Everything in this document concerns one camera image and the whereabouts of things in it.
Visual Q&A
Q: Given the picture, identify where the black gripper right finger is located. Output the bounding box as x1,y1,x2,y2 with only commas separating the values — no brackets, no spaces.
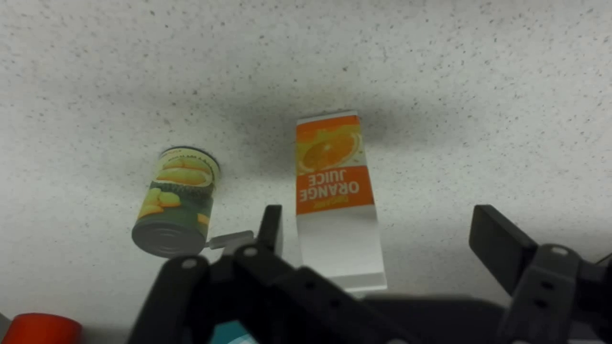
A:
468,202,612,344

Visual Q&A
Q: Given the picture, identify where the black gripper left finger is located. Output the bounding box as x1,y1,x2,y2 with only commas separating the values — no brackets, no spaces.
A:
124,202,411,344

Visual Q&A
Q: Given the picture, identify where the orange juice carton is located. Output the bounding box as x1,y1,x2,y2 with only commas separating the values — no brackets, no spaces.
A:
292,108,390,296

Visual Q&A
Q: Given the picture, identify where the cookware set cardboard box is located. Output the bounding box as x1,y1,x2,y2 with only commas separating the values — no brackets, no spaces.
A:
208,318,258,344

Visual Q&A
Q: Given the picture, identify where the yellow green food can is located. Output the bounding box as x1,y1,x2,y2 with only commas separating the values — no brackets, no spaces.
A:
130,143,224,259

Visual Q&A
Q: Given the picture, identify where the red fire extinguisher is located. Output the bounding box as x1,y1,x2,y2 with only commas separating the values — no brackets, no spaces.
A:
0,311,86,344

